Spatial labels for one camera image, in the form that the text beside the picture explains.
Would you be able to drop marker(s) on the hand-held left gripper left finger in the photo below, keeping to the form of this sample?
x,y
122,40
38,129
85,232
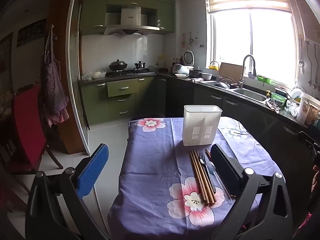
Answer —
x,y
93,172

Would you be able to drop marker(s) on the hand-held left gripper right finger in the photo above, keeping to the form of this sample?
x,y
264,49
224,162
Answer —
x,y
225,172

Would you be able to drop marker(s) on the silver spoon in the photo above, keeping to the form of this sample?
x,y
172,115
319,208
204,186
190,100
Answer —
x,y
220,183

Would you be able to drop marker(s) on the wooden chopstick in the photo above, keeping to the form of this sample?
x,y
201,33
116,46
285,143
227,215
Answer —
x,y
205,180
207,153
198,180
202,180
207,177

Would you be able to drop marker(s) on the dark metal fork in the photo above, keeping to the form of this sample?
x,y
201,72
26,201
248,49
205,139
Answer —
x,y
202,158

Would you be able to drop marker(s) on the white plastic utensil holder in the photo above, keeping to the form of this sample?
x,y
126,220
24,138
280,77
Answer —
x,y
200,120

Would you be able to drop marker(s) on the person's right hand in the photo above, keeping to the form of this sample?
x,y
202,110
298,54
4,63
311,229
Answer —
x,y
316,177

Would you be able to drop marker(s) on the white plastic jar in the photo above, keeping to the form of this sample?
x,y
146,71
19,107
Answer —
x,y
302,111

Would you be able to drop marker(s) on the crumpled foil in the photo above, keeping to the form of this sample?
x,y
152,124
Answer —
x,y
292,108

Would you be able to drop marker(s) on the green plastic basin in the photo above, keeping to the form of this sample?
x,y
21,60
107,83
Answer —
x,y
278,100

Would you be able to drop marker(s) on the purple floral tablecloth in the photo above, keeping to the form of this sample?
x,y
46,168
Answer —
x,y
150,167

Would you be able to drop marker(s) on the dark base cabinets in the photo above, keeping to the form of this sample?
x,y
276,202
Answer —
x,y
250,120

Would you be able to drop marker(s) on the green base cabinets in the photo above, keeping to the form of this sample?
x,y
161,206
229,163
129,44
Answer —
x,y
97,102

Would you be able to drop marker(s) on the steel sink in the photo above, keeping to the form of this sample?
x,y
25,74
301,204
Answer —
x,y
250,95

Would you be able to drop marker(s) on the green containers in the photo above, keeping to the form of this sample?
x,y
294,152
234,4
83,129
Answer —
x,y
264,79

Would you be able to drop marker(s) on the hanging steel ladles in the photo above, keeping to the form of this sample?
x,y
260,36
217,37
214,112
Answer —
x,y
310,62

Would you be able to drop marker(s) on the red chair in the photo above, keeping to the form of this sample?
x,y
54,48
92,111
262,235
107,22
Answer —
x,y
27,120

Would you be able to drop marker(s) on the checkered apron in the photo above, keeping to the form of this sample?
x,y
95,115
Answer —
x,y
53,85

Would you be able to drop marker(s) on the white plastic bags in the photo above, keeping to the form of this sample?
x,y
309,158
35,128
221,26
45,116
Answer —
x,y
93,75

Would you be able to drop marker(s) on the white bowl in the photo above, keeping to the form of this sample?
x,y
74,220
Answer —
x,y
206,76

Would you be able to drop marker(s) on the small steel faucet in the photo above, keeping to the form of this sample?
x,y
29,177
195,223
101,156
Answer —
x,y
218,72

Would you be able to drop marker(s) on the window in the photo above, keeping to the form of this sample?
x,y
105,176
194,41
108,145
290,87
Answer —
x,y
270,47

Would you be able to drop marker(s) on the wooden cutting board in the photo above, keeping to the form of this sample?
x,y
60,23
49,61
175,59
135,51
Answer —
x,y
231,71

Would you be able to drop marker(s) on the black cooking pot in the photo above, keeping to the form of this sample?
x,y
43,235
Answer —
x,y
195,74

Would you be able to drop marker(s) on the tall steel faucet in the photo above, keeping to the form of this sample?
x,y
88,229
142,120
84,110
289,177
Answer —
x,y
247,58

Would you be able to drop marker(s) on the yellow basket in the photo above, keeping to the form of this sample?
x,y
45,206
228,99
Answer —
x,y
213,67

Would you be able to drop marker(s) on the gas stove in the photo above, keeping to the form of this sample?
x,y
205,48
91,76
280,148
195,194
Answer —
x,y
130,73

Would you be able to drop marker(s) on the white plate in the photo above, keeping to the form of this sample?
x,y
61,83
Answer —
x,y
181,75

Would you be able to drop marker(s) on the black wok with lid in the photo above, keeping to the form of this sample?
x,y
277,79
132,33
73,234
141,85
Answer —
x,y
118,65

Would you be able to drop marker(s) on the white rice cooker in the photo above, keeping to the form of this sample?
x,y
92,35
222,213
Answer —
x,y
182,68

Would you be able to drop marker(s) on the small black pot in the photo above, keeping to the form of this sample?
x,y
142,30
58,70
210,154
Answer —
x,y
140,65

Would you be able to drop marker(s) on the steel range hood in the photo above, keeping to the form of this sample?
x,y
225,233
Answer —
x,y
131,27

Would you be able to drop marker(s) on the dark wall picture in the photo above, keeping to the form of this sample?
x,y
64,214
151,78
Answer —
x,y
31,32

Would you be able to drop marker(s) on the green wall cabinets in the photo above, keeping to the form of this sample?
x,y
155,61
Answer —
x,y
93,12

